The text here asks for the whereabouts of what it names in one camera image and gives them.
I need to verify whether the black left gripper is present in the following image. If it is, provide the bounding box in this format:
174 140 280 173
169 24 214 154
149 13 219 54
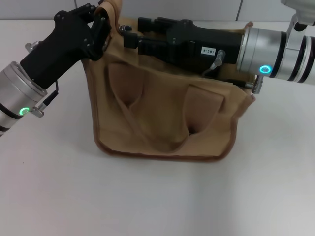
20 6 111 88

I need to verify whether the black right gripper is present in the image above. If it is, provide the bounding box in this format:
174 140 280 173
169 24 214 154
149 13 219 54
124 17 243 74

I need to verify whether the khaki canvas food bag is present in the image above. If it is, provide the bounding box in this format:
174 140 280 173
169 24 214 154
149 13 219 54
85 0 256 163

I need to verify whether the left gripper silver plug cable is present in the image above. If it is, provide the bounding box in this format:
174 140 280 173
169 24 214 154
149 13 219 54
25 41 41 53

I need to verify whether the left arm black connector cable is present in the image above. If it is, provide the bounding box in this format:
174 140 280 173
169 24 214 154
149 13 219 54
31 80 60 119

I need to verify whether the arm black connector cable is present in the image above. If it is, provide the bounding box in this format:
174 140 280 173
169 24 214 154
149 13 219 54
31 80 60 119
226 75 264 94

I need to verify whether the right arm black connector cable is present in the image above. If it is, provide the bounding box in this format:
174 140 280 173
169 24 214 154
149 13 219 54
226 75 264 94

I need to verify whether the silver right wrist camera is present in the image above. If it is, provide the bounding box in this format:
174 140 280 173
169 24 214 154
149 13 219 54
280 0 315 32

